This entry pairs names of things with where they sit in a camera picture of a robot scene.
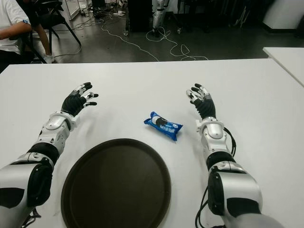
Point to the black gantry frame with casters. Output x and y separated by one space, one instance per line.
125 32

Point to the black cabinet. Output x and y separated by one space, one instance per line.
140 16

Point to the person in black shorts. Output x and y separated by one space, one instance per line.
44 40

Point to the black chair with angled legs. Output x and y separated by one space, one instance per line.
57 20

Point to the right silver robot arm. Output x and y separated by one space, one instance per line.
215 129

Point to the white board panel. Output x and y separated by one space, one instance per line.
73 9

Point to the person in white shirt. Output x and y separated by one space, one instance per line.
9 14

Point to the blue Oreo cookie packet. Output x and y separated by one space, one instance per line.
164 126

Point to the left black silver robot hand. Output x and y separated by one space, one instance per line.
71 104

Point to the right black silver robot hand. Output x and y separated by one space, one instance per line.
207 107

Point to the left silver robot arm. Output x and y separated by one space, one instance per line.
54 123

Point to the white power strip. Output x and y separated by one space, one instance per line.
120 13

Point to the white curved panel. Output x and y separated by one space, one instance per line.
282 14

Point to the black chair frame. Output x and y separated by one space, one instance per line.
26 44

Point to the dark brown round tray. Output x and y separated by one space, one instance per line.
114 185

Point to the white side table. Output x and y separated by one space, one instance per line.
287 59

